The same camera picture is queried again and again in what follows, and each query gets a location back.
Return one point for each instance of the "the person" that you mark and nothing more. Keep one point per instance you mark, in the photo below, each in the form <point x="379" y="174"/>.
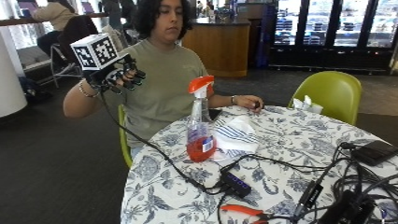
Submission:
<point x="165" y="87"/>

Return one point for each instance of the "white blue striped cloth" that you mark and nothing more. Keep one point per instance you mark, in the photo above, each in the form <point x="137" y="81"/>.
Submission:
<point x="238" y="137"/>

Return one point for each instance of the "white crumpled bag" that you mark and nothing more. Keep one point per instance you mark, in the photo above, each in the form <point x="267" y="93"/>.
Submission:
<point x="309" y="107"/>

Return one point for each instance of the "white cube with black markers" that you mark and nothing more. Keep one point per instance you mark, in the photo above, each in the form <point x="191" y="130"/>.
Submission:
<point x="94" y="51"/>

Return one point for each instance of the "blue floral tablecloth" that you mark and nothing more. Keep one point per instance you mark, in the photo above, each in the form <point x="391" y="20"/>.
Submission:
<point x="290" y="137"/>

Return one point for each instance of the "green shell chair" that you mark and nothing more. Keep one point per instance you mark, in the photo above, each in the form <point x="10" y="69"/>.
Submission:
<point x="331" y="93"/>

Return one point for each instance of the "clear spray bottle orange trigger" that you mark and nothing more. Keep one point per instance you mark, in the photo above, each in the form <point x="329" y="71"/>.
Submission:
<point x="201" y="146"/>

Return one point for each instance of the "green chair under person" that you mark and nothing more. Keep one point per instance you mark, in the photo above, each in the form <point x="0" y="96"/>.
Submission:
<point x="122" y="140"/>

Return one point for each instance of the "dark jacket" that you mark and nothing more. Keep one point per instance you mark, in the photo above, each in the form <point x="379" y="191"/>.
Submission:
<point x="76" y="31"/>

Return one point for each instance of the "round wooden counter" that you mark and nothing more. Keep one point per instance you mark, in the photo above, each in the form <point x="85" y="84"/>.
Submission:
<point x="219" y="46"/>

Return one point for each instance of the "dark bag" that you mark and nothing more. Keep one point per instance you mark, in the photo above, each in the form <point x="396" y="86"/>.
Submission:
<point x="30" y="88"/>

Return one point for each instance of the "black hub with blue lights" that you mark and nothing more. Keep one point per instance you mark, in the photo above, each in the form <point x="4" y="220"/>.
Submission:
<point x="235" y="184"/>

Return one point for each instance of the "glass door fridges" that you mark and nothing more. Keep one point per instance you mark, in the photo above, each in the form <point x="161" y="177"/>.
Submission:
<point x="331" y="31"/>

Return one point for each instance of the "white round pillar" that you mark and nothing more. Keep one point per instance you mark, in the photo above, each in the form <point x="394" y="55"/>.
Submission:
<point x="9" y="77"/>

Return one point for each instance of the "flat black device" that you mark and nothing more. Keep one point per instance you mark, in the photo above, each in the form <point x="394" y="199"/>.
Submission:
<point x="373" y="152"/>

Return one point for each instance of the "slim black adapter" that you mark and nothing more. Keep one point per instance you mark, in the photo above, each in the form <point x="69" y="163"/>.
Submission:
<point x="309" y="196"/>

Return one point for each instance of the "wooden bar ledge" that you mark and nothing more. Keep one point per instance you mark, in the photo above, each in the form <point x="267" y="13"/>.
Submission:
<point x="16" y="21"/>

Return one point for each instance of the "black box unit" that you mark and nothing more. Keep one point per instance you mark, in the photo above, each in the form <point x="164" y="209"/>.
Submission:
<point x="346" y="210"/>

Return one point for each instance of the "metal frame chair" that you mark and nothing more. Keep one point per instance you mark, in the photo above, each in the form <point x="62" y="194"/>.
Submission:
<point x="61" y="67"/>

